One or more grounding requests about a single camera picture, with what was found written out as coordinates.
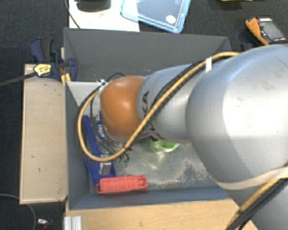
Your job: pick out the light green plastic cup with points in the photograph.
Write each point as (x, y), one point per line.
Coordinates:
(164, 146)

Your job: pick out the pale wood flat board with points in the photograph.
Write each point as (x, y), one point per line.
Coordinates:
(44, 138)

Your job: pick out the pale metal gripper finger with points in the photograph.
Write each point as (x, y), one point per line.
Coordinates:
(106, 169)
(101, 169)

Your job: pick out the red flat block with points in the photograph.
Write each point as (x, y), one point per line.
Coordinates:
(122, 184)

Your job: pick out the blue long flat tool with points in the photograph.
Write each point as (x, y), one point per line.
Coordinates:
(88, 133)

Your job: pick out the grey metal bin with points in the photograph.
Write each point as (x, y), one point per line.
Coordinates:
(124, 54)

